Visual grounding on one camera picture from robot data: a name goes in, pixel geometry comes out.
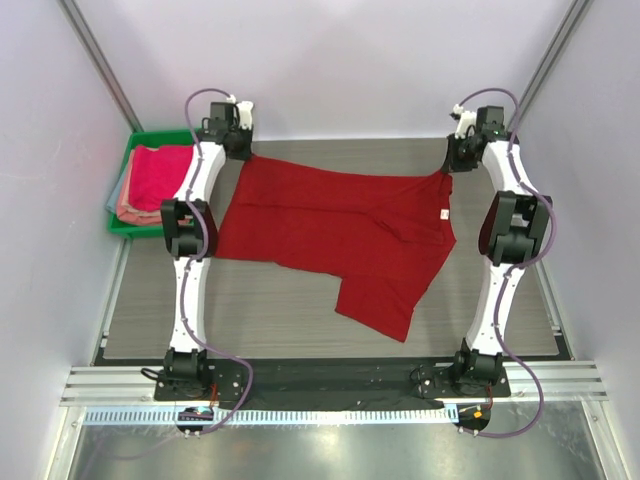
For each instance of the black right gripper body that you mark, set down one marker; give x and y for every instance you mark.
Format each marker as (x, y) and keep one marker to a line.
(452, 162)

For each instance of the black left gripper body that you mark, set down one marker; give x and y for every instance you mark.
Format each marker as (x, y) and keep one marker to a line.
(242, 143)

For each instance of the dark red t-shirt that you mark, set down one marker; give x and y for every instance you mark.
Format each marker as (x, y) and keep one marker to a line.
(385, 237)

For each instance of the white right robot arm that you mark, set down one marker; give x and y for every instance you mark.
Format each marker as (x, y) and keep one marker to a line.
(510, 239)

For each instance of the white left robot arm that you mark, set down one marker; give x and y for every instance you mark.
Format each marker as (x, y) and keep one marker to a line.
(191, 238)

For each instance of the green plastic bin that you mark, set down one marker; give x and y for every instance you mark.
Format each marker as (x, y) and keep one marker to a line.
(151, 140)

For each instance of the salmon folded t-shirt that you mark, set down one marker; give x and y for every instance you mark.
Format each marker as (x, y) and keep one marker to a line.
(127, 200)

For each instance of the grey-blue folded t-shirt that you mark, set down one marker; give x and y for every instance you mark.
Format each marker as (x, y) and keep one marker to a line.
(112, 200)

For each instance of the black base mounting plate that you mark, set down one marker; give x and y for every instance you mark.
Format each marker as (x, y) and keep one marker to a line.
(367, 384)

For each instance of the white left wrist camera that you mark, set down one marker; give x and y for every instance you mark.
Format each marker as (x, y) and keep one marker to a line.
(243, 112)

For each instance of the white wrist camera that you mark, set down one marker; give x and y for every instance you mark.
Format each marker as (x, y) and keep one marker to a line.
(464, 118)
(243, 112)

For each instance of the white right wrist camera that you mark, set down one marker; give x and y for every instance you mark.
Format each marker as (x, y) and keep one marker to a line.
(464, 118)

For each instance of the left aluminium frame post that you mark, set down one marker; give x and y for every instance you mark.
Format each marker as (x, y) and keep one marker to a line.
(98, 59)

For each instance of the aluminium frame post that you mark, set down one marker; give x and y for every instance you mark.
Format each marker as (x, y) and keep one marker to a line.
(98, 59)
(549, 60)

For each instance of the right aluminium frame post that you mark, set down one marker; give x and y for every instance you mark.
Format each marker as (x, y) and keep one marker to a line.
(549, 60)

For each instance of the aluminium front rail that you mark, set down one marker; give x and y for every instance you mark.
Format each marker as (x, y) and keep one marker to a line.
(120, 385)

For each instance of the slotted cable duct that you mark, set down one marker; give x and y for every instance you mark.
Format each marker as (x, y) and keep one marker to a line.
(184, 416)

